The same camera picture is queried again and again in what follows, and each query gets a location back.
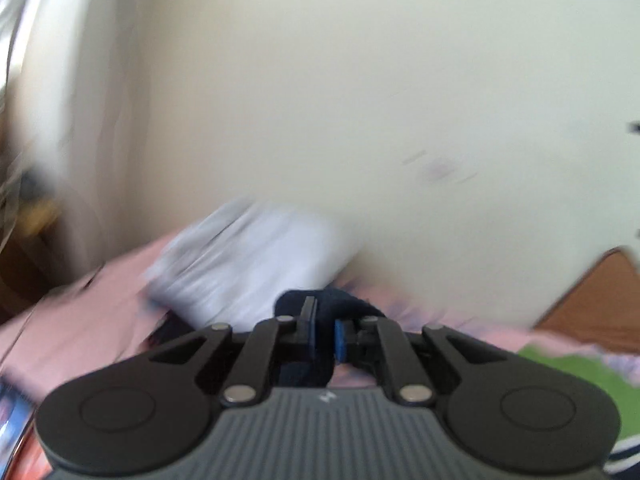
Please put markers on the brown wooden headboard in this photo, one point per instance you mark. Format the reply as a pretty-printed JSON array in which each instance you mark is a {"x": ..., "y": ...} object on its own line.
[{"x": 605, "y": 305}]

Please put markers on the brown wooden furniture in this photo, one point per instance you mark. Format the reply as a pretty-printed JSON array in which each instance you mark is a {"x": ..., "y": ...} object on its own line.
[{"x": 30, "y": 260}]

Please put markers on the blue glossy flat object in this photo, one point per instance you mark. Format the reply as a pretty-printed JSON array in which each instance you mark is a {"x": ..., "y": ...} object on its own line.
[{"x": 12, "y": 415}]

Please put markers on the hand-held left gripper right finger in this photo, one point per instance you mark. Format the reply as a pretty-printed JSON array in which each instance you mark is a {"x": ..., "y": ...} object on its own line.
[{"x": 341, "y": 342}]

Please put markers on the white folded cloth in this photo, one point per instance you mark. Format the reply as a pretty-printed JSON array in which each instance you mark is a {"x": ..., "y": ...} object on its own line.
[{"x": 250, "y": 260}]

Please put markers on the white curtain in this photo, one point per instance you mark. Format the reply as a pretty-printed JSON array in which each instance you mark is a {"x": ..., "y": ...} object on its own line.
[{"x": 60, "y": 110}]

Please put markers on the pink floral bedsheet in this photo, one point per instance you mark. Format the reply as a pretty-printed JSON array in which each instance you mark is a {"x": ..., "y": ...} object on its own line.
[{"x": 75, "y": 340}]

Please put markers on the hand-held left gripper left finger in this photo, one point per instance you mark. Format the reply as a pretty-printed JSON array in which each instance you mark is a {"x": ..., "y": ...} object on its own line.
[{"x": 311, "y": 330}]

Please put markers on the dark navy cloth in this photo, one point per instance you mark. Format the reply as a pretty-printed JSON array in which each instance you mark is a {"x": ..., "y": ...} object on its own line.
[{"x": 330, "y": 305}]

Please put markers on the green knitted cloth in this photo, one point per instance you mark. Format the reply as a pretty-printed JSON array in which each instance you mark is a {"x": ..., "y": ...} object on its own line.
[{"x": 590, "y": 375}]

